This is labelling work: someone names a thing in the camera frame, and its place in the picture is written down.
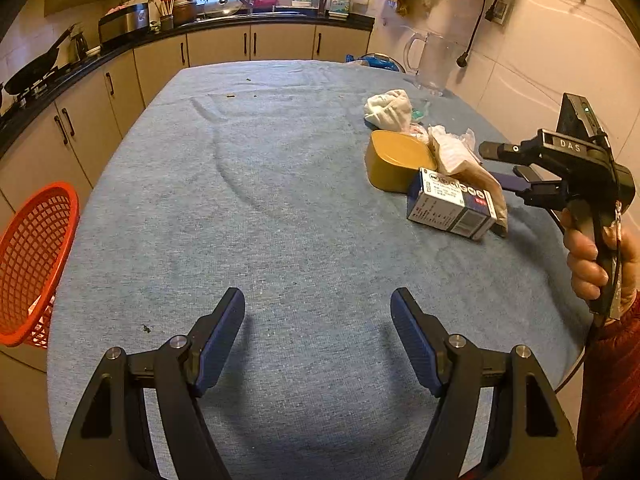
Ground white cloth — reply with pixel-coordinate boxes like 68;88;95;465
363;89;412;132

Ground blue white carton box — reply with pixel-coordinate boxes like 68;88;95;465
407;168;497;240

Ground clear glass pitcher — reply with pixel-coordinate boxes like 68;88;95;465
404;32;463;96

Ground clear plastic bag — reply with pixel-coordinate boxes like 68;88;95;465
402;122;431;145

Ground yellow box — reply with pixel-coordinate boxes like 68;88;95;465
364;130;437;194

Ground white paper bag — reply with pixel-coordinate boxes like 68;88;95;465
427;125;508;237

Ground beige lower cabinets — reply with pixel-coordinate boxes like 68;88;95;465
1;15;373;224

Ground blue tablecloth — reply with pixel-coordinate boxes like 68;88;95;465
48;61;590;479

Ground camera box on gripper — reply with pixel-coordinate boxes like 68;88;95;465
555;93;611;148

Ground right hand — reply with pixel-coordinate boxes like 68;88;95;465
561;209;639;313

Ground blue bag behind table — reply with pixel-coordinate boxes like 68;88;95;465
345;53;405;73

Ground black power cord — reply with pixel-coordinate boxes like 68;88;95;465
455;0;490;68

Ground glass pot lid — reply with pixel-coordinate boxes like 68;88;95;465
203;0;245;18

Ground red plastic basket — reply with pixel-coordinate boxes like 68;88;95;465
0;182;80;349

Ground black frying pan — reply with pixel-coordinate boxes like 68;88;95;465
3;26;74;96

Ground teal tissue pack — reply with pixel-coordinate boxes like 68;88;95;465
411;101;431;124

